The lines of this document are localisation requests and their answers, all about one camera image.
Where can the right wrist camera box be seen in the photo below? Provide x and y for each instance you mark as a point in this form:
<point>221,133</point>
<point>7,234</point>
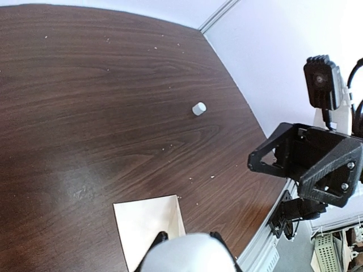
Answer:
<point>328,94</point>

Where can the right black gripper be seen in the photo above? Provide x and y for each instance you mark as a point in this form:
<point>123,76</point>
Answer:
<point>326,165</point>

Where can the beige envelope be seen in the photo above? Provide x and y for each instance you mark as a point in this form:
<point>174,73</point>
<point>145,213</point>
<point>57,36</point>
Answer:
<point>139,222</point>

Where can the right aluminium frame post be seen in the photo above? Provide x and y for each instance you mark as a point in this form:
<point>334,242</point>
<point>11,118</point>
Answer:
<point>217,15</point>

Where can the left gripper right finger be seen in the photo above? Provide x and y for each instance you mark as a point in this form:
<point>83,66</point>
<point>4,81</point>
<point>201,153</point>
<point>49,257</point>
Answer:
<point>217,236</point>

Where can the white glue stick cap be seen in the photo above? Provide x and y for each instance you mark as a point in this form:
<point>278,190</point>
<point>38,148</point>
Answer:
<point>199,108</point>

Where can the green white glue stick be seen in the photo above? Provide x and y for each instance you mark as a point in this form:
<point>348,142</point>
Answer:
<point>192,252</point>

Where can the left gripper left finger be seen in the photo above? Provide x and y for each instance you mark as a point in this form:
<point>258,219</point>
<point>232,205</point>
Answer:
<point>162,236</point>

